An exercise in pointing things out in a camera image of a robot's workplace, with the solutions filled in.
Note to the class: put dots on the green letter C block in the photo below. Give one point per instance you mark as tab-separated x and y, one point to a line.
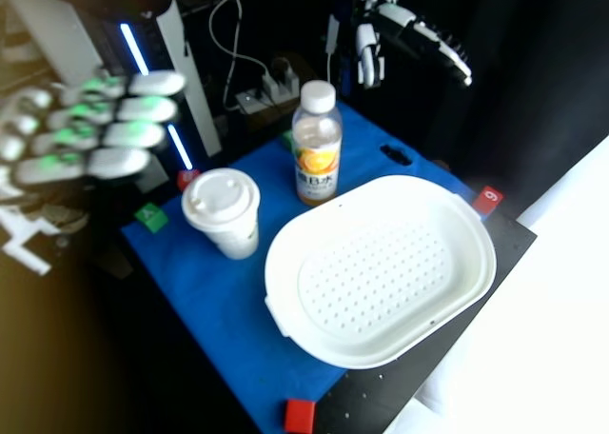
287	140

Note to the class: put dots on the red number eight block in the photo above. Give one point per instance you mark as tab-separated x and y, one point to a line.
186	179

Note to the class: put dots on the blue cloth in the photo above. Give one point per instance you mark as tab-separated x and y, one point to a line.
214	291

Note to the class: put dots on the orange juice bottle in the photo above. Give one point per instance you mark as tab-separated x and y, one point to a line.
316	144

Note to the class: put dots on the white power strip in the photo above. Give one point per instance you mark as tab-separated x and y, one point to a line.
266	98

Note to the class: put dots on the red letter B block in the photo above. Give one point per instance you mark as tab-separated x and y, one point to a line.
300	415

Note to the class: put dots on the red number nine block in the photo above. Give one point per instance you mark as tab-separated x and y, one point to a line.
487	200

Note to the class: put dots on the white lidded paper cup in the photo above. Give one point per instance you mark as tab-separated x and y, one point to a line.
223	210

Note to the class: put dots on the white tower with blue lights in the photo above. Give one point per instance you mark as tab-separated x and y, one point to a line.
185	72

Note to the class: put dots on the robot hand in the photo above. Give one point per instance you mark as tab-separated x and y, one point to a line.
95	134
414	29

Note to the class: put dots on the green letter Y block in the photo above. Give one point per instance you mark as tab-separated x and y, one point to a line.
151	218

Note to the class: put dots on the white plug adapter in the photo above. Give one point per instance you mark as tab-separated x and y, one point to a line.
332	34

